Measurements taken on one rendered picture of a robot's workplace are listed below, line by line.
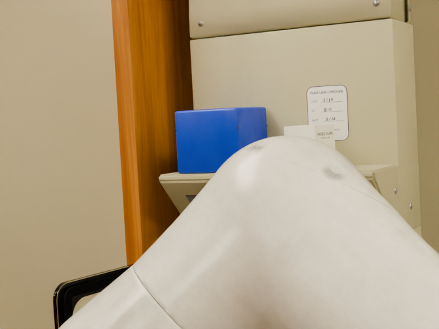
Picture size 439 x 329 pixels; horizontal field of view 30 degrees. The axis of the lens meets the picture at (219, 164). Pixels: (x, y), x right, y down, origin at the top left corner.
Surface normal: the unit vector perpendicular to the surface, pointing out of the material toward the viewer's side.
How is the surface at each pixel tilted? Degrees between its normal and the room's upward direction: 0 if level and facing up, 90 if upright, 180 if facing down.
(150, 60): 90
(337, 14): 90
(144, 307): 59
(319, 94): 90
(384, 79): 90
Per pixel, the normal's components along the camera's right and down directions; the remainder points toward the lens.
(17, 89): -0.46, 0.07
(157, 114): 0.88, -0.02
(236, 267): -0.25, 0.01
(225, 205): -0.58, -0.39
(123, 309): -0.44, -0.57
